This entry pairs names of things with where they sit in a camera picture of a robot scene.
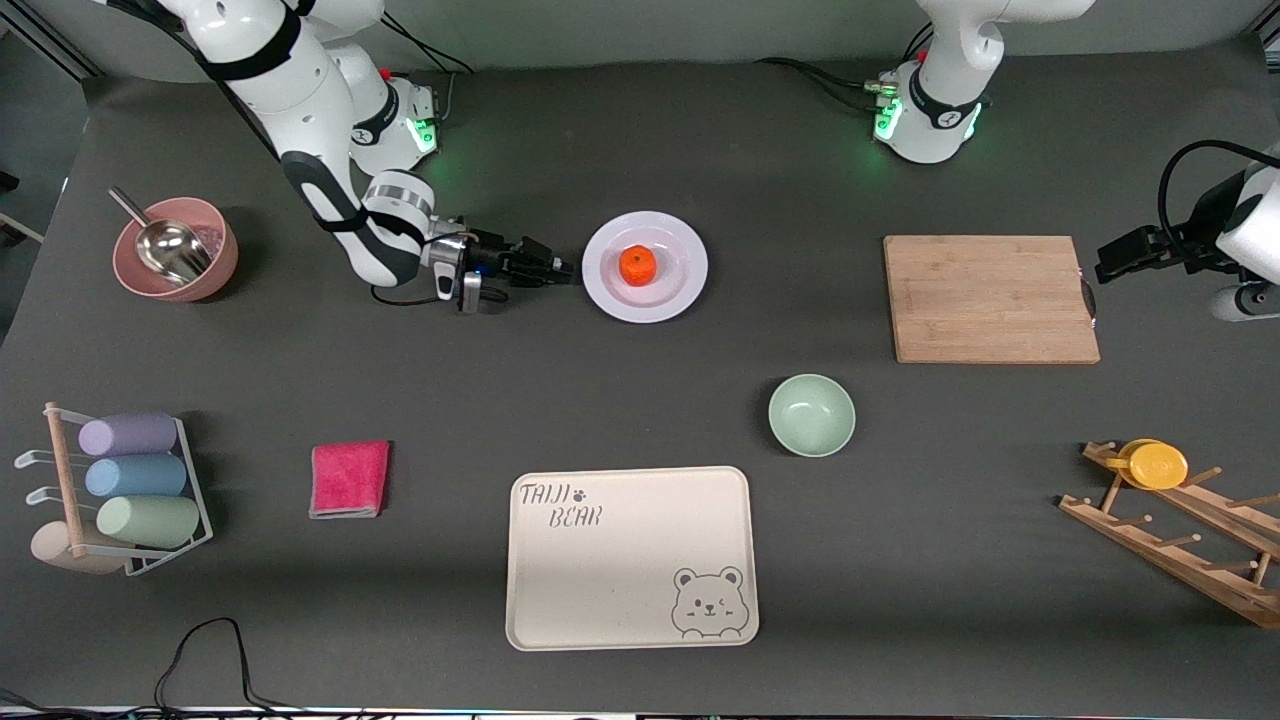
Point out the yellow mug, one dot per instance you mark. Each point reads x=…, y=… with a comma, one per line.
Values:
x=1158, y=466

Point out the metal scoop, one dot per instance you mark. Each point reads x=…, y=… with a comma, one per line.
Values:
x=170, y=250

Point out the light bar beside table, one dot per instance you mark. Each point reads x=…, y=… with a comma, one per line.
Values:
x=20, y=228

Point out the wooden peg mug rack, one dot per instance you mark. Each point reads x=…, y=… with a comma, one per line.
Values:
x=1250, y=603

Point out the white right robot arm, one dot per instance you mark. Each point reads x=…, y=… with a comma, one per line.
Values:
x=300, y=110

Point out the blue cup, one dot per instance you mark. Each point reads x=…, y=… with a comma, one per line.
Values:
x=135, y=476

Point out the pale lavender round plate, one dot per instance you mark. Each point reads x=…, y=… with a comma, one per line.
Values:
x=680, y=295

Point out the orange mandarin fruit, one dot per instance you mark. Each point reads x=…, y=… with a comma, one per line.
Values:
x=638, y=265

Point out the green cup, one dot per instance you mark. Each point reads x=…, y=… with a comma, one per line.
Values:
x=148, y=521

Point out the pink folded cloth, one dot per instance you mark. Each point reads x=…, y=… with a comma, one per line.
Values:
x=350, y=478

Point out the pink bowl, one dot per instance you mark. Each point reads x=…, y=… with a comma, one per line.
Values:
x=215, y=270

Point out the wooden cutting board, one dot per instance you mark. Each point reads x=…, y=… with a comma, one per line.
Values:
x=990, y=300

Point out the beige cup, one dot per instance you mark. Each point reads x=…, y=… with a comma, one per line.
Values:
x=55, y=550

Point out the purple cup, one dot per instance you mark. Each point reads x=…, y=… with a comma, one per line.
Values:
x=128, y=434

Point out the mint green bowl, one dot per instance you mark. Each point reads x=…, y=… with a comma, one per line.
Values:
x=811, y=415

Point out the beige tray with bear print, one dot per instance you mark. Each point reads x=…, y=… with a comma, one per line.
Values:
x=620, y=570

